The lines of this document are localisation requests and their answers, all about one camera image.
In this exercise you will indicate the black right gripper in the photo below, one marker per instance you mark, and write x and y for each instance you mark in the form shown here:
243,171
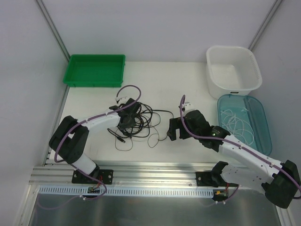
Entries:
181,128

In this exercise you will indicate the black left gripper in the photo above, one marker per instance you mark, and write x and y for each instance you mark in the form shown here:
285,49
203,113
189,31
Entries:
128,120

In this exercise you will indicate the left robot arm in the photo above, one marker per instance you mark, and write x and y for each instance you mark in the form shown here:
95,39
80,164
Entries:
70,138

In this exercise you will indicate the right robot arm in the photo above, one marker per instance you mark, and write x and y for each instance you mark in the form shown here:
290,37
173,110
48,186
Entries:
278,181

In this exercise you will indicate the green plastic tray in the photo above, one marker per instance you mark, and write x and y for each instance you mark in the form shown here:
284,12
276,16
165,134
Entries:
95,71

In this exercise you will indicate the teal transparent plastic bin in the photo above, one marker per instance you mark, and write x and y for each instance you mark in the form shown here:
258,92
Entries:
244,117

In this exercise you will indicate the white plastic basin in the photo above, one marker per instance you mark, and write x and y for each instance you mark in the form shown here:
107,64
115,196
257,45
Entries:
231,70

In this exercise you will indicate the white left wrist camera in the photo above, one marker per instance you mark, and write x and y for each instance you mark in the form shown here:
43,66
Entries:
121,99

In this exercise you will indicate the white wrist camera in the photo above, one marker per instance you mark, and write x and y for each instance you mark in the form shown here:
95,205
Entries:
187,107
121,99

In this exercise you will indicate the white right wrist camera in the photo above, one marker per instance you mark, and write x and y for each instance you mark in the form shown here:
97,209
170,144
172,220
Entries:
187,107

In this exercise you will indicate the white slotted cable duct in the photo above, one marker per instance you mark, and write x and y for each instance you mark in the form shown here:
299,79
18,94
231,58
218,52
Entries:
128,191

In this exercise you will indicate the aluminium mounting rail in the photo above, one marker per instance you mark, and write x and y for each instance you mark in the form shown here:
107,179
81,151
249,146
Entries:
127,174

